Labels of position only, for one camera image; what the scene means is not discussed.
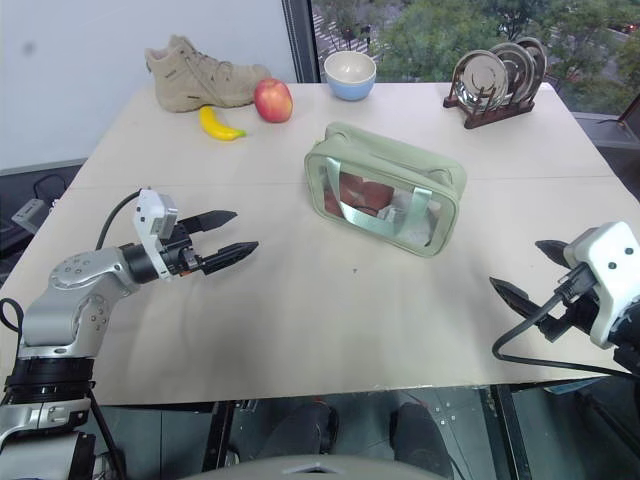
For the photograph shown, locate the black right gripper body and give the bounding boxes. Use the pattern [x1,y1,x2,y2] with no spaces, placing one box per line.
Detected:
[536,264,602,344]

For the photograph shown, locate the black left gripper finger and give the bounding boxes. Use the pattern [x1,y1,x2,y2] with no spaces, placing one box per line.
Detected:
[199,241,260,275]
[175,209,238,237]

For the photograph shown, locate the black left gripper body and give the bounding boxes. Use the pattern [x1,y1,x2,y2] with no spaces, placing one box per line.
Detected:
[161,222,207,278]

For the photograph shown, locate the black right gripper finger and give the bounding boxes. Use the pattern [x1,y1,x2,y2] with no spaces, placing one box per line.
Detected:
[488,276,540,319]
[534,239,570,267]

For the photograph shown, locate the green clear toiletry bag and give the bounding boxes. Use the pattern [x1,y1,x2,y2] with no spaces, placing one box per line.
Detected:
[303,121,469,260]

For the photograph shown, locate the yellow banana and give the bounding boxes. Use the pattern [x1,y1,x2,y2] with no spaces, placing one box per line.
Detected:
[198,105,248,144]

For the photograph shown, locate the red apple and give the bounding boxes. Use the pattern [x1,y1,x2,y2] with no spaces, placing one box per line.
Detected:
[253,77,294,123]

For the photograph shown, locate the black table leg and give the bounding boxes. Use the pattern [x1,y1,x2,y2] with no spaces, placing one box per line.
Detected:
[202,399,237,474]
[480,383,534,480]

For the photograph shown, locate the tan suede boot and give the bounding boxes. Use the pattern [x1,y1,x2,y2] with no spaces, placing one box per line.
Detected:
[144,33,274,114]

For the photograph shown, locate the dark wooden dish rack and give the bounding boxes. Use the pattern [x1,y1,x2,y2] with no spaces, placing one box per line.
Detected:
[443,74,537,131]

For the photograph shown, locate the small grey box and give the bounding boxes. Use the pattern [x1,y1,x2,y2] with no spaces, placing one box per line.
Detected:
[11,198,46,231]

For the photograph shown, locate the shiny metal plate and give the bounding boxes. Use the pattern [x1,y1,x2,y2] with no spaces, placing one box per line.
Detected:
[514,38,542,99]
[451,49,507,109]
[524,35,550,94]
[487,42,528,104]

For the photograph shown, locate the blue white bowl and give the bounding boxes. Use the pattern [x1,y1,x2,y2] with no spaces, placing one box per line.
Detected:
[323,50,378,102]

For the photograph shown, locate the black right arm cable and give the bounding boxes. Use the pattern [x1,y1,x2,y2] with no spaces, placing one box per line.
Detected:
[491,262,634,376]

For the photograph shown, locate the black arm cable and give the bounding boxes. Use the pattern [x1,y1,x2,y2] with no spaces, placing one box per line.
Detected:
[95,189,144,250]
[491,262,634,376]

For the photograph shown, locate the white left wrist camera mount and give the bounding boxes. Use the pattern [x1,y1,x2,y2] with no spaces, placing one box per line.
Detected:
[132,188,181,281]

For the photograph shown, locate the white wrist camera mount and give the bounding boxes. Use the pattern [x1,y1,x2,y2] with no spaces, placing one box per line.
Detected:
[563,220,640,350]
[132,188,181,281]

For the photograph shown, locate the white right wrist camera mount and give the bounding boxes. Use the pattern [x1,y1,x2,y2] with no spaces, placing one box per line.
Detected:
[563,220,640,350]

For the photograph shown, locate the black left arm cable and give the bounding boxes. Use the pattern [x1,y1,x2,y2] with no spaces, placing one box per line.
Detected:
[95,189,144,250]

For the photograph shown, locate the dark window frame post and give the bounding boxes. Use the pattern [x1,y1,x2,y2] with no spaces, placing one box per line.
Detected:
[280,0,322,84]

